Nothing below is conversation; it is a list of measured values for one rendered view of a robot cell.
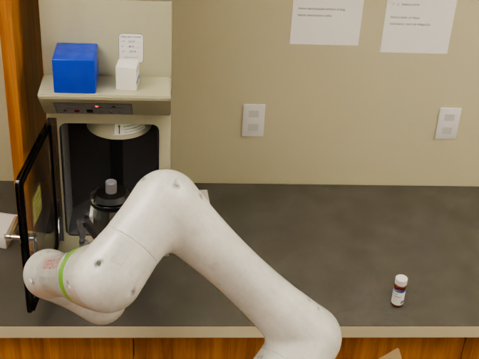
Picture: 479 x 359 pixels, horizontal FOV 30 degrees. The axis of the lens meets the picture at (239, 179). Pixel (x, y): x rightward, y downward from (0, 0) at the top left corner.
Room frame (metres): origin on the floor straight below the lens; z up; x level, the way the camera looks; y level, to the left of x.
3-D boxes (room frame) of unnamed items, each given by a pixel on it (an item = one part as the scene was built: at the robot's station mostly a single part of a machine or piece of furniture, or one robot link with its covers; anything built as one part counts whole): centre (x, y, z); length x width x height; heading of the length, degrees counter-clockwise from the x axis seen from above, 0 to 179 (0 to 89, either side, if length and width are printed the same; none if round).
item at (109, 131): (2.15, 0.34, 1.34); 0.18 x 0.18 x 0.05
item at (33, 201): (1.86, 0.50, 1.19); 0.30 x 0.01 x 0.40; 178
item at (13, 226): (1.79, 0.53, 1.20); 0.10 x 0.05 x 0.03; 178
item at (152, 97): (1.99, 0.34, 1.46); 0.32 x 0.11 x 0.10; 95
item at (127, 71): (1.99, 0.29, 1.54); 0.05 x 0.05 x 0.06; 89
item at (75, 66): (1.98, 0.41, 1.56); 0.10 x 0.10 x 0.09; 5
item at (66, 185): (2.17, 0.36, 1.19); 0.26 x 0.24 x 0.35; 95
